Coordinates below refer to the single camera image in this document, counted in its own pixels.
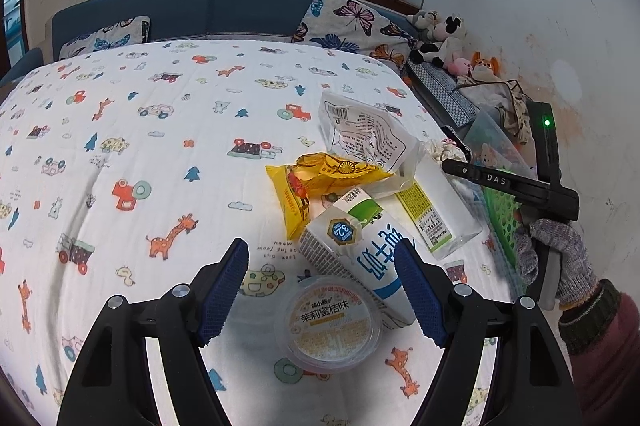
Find clear plastic bottle yellow label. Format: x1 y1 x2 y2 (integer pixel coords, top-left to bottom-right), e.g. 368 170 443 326
396 155 482 261

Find white blue milk carton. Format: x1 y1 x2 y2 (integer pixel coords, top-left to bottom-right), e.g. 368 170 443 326
298 187 414 330

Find clear printed plastic bag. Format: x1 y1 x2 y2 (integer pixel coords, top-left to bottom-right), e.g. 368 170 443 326
318 90 423 198

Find clear round jelly cup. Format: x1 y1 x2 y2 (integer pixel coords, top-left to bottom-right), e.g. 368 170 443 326
274 276 382 375

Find yellow snack wrapper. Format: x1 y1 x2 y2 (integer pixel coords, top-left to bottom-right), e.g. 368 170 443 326
265 152 394 241

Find right maroon sleeve forearm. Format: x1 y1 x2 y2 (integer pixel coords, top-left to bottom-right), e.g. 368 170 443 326
559 279 639 425

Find right grey gloved hand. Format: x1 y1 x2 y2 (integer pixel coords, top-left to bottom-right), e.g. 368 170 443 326
513 218 599 310

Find green plastic basket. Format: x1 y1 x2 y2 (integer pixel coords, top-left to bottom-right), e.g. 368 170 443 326
482 188 526 301

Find clear plastic toy box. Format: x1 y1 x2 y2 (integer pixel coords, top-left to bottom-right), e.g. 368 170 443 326
463 111 534 178

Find beige patterned cloth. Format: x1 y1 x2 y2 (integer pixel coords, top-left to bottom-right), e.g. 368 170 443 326
457 74 533 145

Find crumpled white tissue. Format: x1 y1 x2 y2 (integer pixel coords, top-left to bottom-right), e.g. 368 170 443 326
427 138 466 165

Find orange fox plush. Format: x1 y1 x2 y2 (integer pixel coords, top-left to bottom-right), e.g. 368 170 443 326
471 50 500 82

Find blue patterned seat mat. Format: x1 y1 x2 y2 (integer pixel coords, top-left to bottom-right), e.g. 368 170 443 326
408 62 477 129

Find pink pig plush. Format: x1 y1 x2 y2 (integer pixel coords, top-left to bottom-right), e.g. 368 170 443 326
446 57 473 76

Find black white cow plush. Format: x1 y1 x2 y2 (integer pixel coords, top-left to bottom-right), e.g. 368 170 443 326
409 15 466 70

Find grey plush toy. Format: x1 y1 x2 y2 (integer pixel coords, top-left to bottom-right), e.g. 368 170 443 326
411 10 440 31

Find cartoon print table cloth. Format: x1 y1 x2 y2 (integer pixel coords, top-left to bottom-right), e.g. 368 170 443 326
1 40 442 425

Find butterfly print pillow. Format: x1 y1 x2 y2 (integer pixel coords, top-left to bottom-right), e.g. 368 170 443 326
291 0 416 72

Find blue sofa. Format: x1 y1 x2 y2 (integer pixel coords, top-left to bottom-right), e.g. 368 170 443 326
0 0 421 83

